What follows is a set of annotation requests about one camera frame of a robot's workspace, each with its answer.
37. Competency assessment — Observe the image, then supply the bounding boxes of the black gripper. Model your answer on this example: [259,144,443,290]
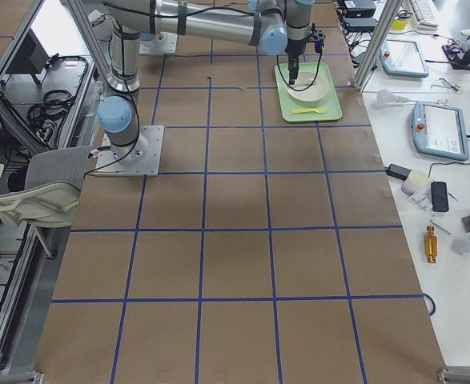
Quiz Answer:
[285,38,307,85]

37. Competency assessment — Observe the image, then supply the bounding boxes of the beige round plate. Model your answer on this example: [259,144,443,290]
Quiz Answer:
[285,72,330,102]

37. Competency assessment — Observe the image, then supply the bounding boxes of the lower blue teach pendant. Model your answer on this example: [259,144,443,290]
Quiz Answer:
[411,102,469,161]

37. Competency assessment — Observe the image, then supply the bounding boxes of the yellow container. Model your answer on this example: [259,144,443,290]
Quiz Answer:
[391,16,410,31]

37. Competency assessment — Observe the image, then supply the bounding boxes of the blue teach pendant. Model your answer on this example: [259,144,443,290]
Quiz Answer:
[411,102,469,161]
[380,39,429,78]

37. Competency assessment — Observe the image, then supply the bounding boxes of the gold metal fitting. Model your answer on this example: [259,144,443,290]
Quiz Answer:
[424,226,438,264]

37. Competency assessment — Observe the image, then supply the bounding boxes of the white keyboard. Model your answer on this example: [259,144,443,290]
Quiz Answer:
[404,0,440,30]

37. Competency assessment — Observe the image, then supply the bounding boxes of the black power adapter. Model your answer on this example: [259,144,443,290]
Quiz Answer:
[343,18,377,33]

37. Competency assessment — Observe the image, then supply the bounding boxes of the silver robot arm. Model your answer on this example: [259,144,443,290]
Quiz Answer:
[98,1,288,163]
[247,1,314,85]

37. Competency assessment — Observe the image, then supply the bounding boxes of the light green tray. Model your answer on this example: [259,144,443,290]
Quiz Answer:
[274,62,343,122]

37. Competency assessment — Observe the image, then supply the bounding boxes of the grey office chair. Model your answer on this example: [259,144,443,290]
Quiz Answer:
[0,145,98,257]

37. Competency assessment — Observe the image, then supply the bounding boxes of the black small adapter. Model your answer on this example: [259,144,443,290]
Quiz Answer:
[385,163,412,181]

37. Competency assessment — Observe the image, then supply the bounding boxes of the aluminium frame post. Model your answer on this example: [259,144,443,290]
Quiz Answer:
[354,0,402,92]

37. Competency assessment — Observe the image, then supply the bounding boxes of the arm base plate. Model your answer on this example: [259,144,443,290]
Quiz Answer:
[139,32,178,55]
[93,126,164,177]

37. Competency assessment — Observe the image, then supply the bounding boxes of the black smartphone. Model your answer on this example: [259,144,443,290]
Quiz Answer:
[430,181,449,213]

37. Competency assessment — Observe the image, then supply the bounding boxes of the yellow plastic fork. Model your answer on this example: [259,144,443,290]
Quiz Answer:
[291,108,327,114]

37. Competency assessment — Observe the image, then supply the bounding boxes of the white paper cup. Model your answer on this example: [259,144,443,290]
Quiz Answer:
[401,170,431,196]

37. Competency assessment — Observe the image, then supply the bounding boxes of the pale green plastic spoon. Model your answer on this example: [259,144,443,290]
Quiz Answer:
[290,77,317,90]

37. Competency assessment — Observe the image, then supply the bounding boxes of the upper blue teach pendant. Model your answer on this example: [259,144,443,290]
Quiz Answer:
[380,39,429,78]

